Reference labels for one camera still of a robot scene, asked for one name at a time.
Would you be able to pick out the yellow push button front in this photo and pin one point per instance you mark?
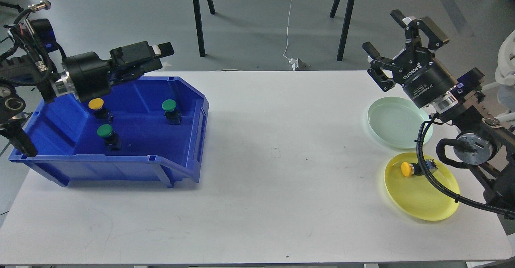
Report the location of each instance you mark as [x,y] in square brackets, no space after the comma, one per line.
[409,169]

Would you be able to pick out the white office chair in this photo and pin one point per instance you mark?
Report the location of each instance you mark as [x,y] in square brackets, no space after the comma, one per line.
[505,79]

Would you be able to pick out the yellow push button rear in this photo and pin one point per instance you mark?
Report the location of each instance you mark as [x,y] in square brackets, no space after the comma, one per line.
[100,111]

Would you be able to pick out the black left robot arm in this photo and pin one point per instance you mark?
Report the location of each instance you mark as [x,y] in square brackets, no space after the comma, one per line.
[37,60]

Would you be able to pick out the black tripod right legs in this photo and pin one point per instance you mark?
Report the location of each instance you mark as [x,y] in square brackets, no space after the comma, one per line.
[345,27]

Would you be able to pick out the yellow plate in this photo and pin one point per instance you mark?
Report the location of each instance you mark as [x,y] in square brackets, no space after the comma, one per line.
[415,195]

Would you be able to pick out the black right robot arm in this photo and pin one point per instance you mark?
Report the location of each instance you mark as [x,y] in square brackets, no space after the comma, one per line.
[483,145]

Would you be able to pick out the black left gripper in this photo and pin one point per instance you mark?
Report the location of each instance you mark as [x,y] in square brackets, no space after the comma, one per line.
[86,76]

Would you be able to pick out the blue plastic storage bin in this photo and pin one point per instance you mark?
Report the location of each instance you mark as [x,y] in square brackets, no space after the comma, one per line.
[152,149]

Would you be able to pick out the light green plate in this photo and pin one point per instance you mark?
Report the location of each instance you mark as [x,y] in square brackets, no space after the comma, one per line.
[395,122]

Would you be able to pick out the green push button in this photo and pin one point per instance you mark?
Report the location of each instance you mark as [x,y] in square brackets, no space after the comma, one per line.
[110,137]
[171,112]

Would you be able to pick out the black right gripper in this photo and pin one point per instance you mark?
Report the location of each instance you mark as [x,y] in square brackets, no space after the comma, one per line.
[422,77]

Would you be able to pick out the yellow push button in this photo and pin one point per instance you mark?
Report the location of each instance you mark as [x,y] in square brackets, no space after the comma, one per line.
[100,111]
[409,169]

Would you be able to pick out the green push button rear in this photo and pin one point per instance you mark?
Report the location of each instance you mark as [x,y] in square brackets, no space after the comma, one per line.
[171,112]

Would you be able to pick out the green push button front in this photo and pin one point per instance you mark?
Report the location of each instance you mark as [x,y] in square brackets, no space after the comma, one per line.
[110,137]

